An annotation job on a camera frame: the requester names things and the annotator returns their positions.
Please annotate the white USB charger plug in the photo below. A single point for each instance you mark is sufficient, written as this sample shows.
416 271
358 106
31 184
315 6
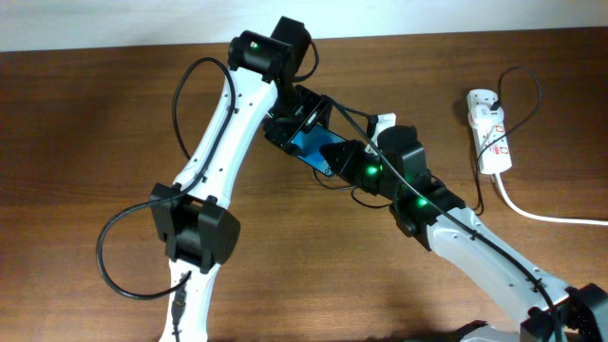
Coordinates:
481 115

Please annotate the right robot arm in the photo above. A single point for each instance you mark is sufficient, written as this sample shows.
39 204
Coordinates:
541 306

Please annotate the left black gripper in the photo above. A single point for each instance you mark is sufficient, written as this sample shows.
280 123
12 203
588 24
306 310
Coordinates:
281 135

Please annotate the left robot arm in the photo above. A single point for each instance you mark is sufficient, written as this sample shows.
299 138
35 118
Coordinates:
261 90

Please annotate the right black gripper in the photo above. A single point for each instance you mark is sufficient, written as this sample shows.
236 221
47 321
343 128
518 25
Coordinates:
349 160

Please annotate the white power strip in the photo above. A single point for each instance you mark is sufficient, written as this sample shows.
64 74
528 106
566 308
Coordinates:
494 152

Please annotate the blue screen smartphone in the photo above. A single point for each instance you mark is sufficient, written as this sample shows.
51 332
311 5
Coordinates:
309 145

